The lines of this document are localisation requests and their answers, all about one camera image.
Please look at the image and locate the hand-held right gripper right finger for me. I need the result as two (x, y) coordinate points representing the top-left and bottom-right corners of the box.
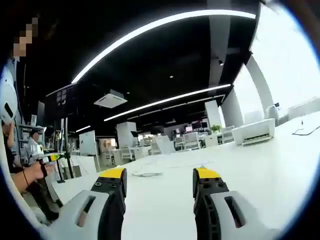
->
(192, 167), (280, 240)

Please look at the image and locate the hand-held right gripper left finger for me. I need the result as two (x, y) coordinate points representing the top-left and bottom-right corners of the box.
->
(42, 167), (128, 240)

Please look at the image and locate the white power adapter plug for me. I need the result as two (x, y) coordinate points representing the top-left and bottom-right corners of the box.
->
(131, 170), (165, 178)

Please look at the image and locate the straight ceiling light strip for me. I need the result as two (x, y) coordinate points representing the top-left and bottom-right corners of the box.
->
(103, 83), (232, 122)

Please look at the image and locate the person's left hand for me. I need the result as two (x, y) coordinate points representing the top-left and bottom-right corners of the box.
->
(29, 159), (55, 181)

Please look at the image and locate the black stand pole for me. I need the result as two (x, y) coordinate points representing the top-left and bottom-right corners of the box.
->
(56, 117), (75, 185)

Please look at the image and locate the white low partition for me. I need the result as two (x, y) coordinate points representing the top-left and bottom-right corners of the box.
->
(72, 154), (101, 176)

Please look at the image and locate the whiteboard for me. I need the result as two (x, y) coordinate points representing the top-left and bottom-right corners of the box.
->
(78, 129), (98, 157)

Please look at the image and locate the grey metal shelf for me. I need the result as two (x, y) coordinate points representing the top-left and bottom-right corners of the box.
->
(18, 123), (47, 161)

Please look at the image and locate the white chest device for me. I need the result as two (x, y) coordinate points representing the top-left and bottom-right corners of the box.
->
(0, 67), (18, 126)

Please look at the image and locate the ceiling air conditioner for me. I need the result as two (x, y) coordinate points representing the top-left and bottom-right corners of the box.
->
(93, 89), (128, 109)

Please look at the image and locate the white table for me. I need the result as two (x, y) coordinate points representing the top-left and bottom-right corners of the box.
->
(51, 109), (320, 240)

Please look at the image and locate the white printer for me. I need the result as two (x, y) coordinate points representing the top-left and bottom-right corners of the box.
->
(231, 118), (276, 146)

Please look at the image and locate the row of office chairs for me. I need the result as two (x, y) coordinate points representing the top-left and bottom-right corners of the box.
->
(119, 124), (236, 161)

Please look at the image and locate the person's upper body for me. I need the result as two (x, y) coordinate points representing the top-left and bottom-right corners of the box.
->
(1, 56), (26, 173)

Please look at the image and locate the narrow bright window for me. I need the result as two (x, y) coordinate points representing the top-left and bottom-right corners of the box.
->
(234, 64), (265, 126)

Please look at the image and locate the long curved ceiling light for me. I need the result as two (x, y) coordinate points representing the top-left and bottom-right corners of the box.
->
(71, 9), (257, 85)

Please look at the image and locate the wide bright window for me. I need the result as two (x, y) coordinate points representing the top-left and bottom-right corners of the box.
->
(249, 2), (320, 111)

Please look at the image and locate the black cable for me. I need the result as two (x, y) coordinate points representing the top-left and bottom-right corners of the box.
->
(292, 124), (320, 137)

